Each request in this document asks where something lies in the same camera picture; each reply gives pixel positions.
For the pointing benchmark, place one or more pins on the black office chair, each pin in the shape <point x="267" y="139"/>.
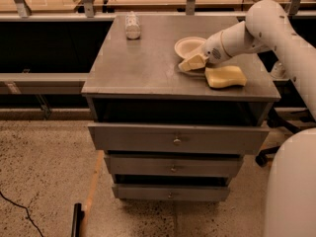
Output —
<point x="282" y="125"/>

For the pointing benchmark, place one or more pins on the grey drawer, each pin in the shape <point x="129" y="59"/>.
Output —
<point x="177" y="138"/>
<point x="189" y="193"/>
<point x="173" y="166"/>

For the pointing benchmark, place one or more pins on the top grey drawer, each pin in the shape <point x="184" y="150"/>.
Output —
<point x="177" y="138"/>

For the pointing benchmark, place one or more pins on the black object on floor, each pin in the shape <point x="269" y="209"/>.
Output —
<point x="76" y="221"/>

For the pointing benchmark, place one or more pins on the white paper bowl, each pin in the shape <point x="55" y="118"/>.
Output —
<point x="183" y="47"/>

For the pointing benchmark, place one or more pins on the middle grey drawer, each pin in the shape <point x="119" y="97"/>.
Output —
<point x="173" y="166"/>

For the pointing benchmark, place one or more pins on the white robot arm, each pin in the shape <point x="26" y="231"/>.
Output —
<point x="290" y="209"/>

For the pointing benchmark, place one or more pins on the yellow sponge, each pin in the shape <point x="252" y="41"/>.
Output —
<point x="226" y="76"/>

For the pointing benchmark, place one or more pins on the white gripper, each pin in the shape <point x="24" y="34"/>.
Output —
<point x="212" y="51"/>

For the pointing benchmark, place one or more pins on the grey drawer cabinet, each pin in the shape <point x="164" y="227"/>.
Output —
<point x="222" y="119"/>

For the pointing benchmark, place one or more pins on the bottom grey drawer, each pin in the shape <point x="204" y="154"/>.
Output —
<point x="189" y="193"/>

